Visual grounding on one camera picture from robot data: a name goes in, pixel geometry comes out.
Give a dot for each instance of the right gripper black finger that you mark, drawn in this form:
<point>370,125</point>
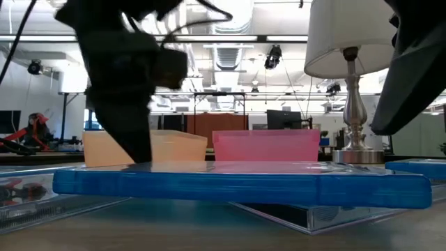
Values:
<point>411,87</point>

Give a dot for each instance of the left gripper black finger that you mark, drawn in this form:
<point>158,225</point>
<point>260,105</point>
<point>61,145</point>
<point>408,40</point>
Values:
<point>129,132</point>

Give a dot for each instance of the blue plastic disc case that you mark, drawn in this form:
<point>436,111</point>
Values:
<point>226,186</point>
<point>418,169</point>

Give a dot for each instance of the clear jewel case black tray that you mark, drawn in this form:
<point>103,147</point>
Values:
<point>327,218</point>
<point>52,205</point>

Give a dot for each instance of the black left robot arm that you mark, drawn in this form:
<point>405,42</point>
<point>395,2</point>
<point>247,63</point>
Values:
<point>104,14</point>

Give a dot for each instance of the green partition panel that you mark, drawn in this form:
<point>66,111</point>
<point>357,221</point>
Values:
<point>418,136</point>

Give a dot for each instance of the translucent orange plastic bin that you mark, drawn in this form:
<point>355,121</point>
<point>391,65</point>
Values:
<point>177,148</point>

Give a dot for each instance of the black pole stand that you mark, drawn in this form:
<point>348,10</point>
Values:
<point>64,115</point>

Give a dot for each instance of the white shade silver table lamp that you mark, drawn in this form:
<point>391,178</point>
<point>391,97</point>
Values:
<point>348,35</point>

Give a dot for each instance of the brown partition panel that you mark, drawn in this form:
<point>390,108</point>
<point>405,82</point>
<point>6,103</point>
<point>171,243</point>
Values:
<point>219,127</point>

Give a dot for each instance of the person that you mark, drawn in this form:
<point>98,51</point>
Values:
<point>36,127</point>

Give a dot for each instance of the black computer monitor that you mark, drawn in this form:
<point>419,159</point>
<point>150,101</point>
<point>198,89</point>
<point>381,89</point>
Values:
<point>9,122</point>
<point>284,120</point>

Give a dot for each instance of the translucent pink plastic bin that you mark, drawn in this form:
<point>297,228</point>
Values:
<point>265,146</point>

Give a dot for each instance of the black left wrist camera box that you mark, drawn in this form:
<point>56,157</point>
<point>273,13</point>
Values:
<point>170,68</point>

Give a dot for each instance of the black ceiling camera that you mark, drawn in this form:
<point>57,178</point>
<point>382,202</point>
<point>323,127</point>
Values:
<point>333,88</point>
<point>272,57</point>
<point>35,67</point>

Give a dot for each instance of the black metal rack frame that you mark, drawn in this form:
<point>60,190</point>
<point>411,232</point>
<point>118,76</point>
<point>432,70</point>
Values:
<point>219,94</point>

